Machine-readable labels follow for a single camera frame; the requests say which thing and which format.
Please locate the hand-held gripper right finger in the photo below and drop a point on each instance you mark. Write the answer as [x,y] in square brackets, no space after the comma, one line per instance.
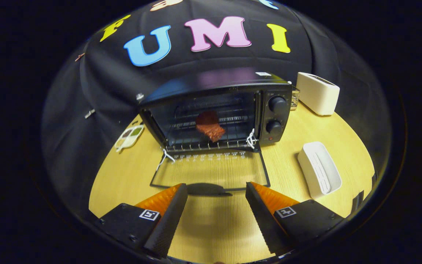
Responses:
[266,222]

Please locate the small silver clip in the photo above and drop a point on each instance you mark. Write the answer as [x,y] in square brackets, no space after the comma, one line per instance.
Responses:
[90,113]

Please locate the white bread toaster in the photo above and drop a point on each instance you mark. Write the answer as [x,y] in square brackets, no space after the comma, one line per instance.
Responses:
[317,93]

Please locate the white rectangular tray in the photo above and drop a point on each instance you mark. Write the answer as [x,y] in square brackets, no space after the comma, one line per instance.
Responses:
[311,161]

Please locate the white divided dish of beans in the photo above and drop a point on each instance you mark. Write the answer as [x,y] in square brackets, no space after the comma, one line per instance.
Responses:
[129,137]

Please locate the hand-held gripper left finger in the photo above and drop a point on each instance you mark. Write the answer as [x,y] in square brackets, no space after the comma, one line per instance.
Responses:
[167,223]

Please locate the red meat piece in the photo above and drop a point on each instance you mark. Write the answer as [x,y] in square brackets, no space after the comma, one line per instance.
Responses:
[211,128]

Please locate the small red clip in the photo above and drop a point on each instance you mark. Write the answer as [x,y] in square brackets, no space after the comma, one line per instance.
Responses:
[80,57]

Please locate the black toaster oven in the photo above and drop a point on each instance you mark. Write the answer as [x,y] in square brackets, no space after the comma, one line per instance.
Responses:
[214,82]

